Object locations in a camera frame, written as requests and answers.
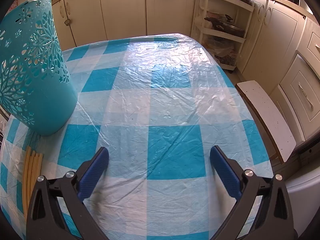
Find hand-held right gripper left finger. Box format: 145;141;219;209
26;147;110;240

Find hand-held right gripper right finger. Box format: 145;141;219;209
209;145;298;240

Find teal perforated plastic basket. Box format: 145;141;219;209
0;0;78;137

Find white wooden bench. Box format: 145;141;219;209
235;80;297;163

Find bundle of wooden chopsticks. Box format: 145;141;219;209
22;147;32;220

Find blue white checkered tablecloth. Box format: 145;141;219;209
0;32;274;240

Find cream drawer unit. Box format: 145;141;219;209
277;31;320;140

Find clear plastic bags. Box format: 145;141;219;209
204;36;237;67

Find white plastic shelf rack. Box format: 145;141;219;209
190;0;255;73

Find cream kitchen cabinet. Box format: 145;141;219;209
51;0;198;48
235;0;307;80

